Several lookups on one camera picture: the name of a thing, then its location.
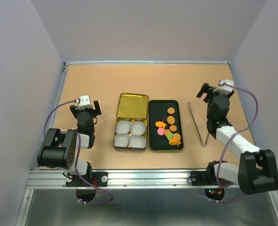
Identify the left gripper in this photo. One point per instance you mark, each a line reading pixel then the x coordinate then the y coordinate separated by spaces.
pixel 96 112

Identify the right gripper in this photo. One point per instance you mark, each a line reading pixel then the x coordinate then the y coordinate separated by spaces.
pixel 205 89

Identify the metal tongs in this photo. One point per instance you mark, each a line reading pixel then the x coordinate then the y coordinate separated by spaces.
pixel 202 143

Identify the orange shell cookie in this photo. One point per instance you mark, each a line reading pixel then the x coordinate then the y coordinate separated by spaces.
pixel 173 128
pixel 171 111

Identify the gold tin lid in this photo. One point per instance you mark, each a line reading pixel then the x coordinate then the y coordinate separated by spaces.
pixel 134 106

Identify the orange fish cookie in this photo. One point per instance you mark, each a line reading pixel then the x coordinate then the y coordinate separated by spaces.
pixel 174 142
pixel 160 124

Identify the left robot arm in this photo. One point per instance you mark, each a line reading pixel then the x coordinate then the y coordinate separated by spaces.
pixel 60 150

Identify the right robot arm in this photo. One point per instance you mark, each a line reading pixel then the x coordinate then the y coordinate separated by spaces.
pixel 241 162

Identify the white paper cup back left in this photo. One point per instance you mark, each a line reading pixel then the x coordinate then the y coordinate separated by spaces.
pixel 123 127

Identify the white paper cup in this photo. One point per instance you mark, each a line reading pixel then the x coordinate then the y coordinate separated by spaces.
pixel 121 140
pixel 138 128
pixel 137 141
pixel 123 127

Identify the white paper cup front left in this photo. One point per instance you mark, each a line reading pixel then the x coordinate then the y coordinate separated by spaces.
pixel 121 140

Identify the black tray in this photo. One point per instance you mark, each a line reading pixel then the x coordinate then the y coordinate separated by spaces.
pixel 157 108

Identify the orange star cookie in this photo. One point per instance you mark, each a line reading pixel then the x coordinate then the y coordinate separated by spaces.
pixel 166 132

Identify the white paper cup back right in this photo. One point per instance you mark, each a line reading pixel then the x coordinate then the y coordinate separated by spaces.
pixel 138 128

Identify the green round cookie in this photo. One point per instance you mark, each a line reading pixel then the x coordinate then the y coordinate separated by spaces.
pixel 169 136

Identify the pink round cookie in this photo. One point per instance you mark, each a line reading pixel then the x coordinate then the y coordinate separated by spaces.
pixel 161 131

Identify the white paper cup front right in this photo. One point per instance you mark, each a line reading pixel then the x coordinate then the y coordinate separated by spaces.
pixel 137 141

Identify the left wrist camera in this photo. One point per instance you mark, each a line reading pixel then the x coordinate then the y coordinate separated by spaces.
pixel 83 102

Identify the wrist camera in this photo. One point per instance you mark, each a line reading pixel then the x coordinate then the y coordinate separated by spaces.
pixel 83 102
pixel 225 87

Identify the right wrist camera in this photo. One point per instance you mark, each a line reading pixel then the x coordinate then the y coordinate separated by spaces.
pixel 225 87

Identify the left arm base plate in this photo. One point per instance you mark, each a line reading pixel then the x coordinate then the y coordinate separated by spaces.
pixel 98 178

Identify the aluminium front rail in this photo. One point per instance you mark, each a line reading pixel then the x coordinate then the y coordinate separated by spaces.
pixel 119 179

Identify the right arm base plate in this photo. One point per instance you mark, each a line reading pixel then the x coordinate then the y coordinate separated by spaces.
pixel 203 178

